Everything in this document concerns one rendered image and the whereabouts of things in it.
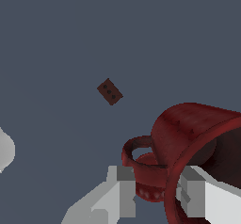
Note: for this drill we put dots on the pale grey rounded object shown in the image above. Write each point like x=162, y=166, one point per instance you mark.
x=5, y=150

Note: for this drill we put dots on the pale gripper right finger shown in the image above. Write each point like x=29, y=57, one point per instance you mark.
x=213, y=199

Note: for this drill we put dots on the dark red mug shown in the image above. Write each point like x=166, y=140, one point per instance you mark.
x=185, y=133

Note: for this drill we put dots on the small brown holed brick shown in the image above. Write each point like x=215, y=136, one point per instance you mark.
x=109, y=91

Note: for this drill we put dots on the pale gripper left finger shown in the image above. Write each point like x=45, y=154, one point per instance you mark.
x=109, y=199

